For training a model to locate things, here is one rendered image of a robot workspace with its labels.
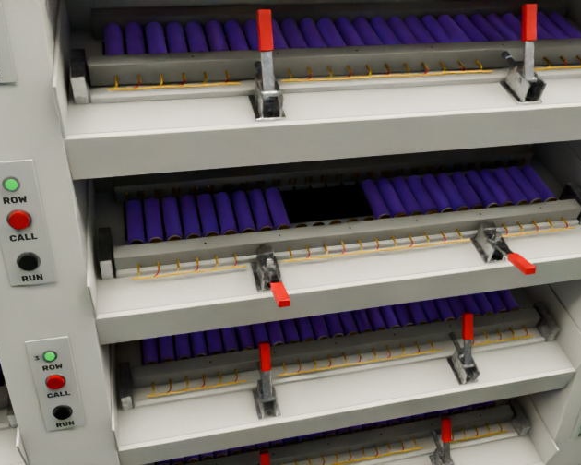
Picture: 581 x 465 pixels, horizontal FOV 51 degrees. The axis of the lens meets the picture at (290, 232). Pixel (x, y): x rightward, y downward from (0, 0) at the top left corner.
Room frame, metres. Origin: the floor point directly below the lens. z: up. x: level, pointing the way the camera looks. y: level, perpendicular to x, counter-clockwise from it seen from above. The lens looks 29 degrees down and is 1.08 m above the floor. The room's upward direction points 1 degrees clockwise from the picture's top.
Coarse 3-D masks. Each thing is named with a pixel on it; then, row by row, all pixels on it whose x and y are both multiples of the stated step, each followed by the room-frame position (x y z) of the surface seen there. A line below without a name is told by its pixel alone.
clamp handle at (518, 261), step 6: (492, 240) 0.61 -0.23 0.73; (498, 240) 0.61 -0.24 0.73; (498, 246) 0.59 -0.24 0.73; (504, 246) 0.59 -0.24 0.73; (504, 252) 0.58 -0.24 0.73; (510, 252) 0.58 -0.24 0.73; (510, 258) 0.57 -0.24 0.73; (516, 258) 0.56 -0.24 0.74; (522, 258) 0.56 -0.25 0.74; (516, 264) 0.56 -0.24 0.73; (522, 264) 0.55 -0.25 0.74; (528, 264) 0.55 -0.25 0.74; (522, 270) 0.55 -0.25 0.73; (528, 270) 0.54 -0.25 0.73; (534, 270) 0.54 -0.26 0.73
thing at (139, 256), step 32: (352, 224) 0.61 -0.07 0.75; (384, 224) 0.62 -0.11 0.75; (416, 224) 0.62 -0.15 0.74; (448, 224) 0.63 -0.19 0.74; (512, 224) 0.65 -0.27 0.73; (128, 256) 0.54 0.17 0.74; (160, 256) 0.55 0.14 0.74; (192, 256) 0.56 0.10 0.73; (224, 256) 0.57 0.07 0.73; (320, 256) 0.58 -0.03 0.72
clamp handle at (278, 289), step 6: (270, 264) 0.54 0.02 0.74; (270, 270) 0.53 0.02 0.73; (270, 276) 0.52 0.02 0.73; (276, 276) 0.52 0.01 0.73; (270, 282) 0.51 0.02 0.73; (276, 282) 0.51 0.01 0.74; (276, 288) 0.50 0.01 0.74; (282, 288) 0.50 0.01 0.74; (276, 294) 0.48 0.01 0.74; (282, 294) 0.48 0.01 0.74; (288, 294) 0.48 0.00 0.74; (276, 300) 0.48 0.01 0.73; (282, 300) 0.47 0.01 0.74; (288, 300) 0.47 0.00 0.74; (282, 306) 0.47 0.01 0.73
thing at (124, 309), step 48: (576, 192) 0.70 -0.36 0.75; (96, 240) 0.58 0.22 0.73; (528, 240) 0.64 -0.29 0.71; (576, 240) 0.65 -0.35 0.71; (96, 288) 0.51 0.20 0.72; (144, 288) 0.52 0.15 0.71; (192, 288) 0.53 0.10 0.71; (240, 288) 0.53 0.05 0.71; (288, 288) 0.54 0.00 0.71; (336, 288) 0.54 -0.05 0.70; (384, 288) 0.56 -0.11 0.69; (432, 288) 0.58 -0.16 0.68; (480, 288) 0.60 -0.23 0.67; (144, 336) 0.50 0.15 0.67
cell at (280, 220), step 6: (270, 192) 0.66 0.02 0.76; (276, 192) 0.66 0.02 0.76; (270, 198) 0.65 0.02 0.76; (276, 198) 0.65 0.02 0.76; (270, 204) 0.64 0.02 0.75; (276, 204) 0.64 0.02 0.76; (282, 204) 0.64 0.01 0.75; (270, 210) 0.64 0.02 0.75; (276, 210) 0.63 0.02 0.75; (282, 210) 0.63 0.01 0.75; (276, 216) 0.62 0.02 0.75; (282, 216) 0.62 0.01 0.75; (276, 222) 0.61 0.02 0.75; (282, 222) 0.61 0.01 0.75; (288, 222) 0.61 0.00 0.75; (276, 228) 0.61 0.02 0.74
